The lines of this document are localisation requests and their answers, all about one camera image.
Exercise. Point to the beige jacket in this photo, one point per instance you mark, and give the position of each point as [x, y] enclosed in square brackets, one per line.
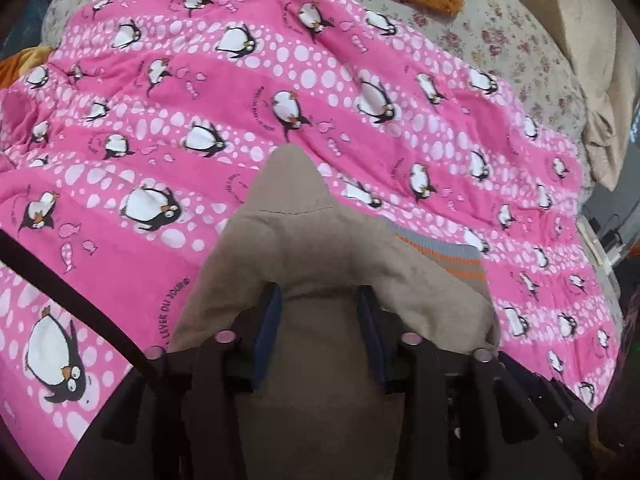
[319, 414]

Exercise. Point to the white power strip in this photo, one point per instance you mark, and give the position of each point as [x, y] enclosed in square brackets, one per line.
[605, 257]

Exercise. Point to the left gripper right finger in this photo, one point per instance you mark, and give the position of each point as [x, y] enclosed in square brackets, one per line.
[466, 416]

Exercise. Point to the floral bed sheet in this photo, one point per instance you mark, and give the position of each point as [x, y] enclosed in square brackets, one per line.
[500, 37]

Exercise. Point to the pink penguin blanket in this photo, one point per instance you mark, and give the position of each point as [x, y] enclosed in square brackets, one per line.
[126, 154]

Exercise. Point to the beige cloth on bed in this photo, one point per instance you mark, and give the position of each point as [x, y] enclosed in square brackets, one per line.
[603, 53]

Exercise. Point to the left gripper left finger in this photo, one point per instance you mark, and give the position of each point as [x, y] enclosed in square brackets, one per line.
[174, 414]

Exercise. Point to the orange cloth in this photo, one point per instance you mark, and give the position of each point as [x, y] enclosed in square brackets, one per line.
[21, 63]

